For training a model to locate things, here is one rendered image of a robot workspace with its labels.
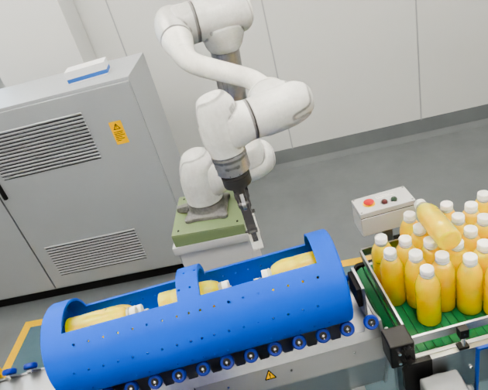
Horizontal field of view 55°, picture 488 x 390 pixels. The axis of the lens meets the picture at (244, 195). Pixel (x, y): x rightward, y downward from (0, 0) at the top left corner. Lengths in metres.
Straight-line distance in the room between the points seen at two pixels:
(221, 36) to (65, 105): 1.49
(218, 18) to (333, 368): 1.14
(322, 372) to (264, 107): 0.85
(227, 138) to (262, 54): 2.87
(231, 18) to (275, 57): 2.40
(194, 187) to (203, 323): 0.68
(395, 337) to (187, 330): 0.58
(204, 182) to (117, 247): 1.59
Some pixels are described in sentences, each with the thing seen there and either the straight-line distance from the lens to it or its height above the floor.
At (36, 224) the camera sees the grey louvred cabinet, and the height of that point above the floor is 0.66.
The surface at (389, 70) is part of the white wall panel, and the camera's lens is 4.18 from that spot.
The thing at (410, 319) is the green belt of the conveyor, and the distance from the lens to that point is 1.59.
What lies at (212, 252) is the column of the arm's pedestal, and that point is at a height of 0.93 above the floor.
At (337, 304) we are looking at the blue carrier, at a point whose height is 1.11.
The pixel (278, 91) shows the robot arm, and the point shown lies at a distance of 1.14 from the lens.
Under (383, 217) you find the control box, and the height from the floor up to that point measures 1.06.
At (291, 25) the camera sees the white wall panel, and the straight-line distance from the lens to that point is 3.91.
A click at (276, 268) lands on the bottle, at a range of 1.38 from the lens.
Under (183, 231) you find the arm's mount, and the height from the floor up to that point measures 1.06.
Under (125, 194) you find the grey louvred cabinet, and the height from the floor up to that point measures 0.73.
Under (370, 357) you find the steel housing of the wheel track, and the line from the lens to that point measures 1.56.
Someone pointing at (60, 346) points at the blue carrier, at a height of 1.20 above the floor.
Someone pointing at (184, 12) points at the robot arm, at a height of 1.85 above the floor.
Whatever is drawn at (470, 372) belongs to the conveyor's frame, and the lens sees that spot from 1.62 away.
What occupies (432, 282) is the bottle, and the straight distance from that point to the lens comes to 1.45.
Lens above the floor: 2.09
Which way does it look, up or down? 31 degrees down
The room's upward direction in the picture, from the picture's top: 16 degrees counter-clockwise
